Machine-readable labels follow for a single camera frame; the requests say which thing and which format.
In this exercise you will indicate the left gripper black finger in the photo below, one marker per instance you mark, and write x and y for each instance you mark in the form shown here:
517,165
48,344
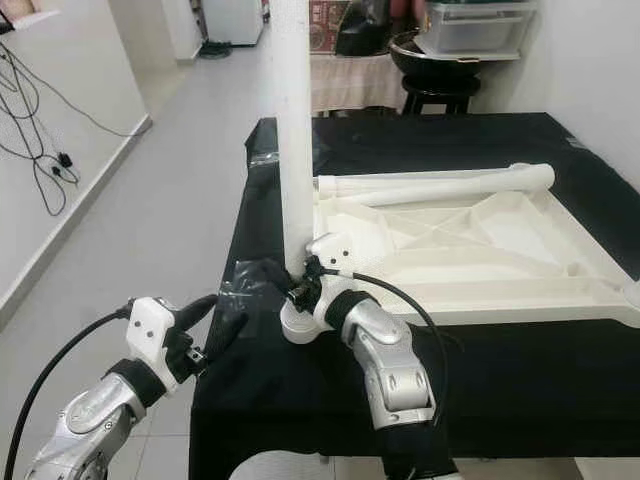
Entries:
228,335
198,310

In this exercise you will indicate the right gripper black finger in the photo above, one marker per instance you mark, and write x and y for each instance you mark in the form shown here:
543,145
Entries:
275,275

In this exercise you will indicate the clear tape patch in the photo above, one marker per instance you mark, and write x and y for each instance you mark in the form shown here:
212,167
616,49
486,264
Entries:
255,280
265,158

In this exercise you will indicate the white plastic ribbed table top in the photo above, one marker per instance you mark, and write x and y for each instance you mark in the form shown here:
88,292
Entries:
460,240

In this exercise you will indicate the beige cloth covered table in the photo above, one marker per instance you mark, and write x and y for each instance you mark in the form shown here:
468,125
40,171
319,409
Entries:
355,80

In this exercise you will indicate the small black floor object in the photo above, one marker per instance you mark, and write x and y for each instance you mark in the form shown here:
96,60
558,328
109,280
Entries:
215,48

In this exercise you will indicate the red printed box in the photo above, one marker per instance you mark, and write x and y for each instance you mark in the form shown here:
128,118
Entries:
325,25

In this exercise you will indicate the white tall appliance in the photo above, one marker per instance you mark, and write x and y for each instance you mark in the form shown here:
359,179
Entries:
230,20

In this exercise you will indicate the large black round basin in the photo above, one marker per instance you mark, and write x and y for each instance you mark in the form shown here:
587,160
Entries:
435,60

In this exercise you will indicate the clear plastic storage box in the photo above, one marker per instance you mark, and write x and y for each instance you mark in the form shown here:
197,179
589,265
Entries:
475,28

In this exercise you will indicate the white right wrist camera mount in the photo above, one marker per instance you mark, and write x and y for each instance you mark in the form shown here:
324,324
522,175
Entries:
330,250

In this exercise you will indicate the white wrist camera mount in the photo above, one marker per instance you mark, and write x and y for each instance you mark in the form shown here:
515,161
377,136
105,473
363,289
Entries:
330,250
150,330

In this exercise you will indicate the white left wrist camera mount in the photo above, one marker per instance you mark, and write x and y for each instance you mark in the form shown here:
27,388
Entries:
150,330

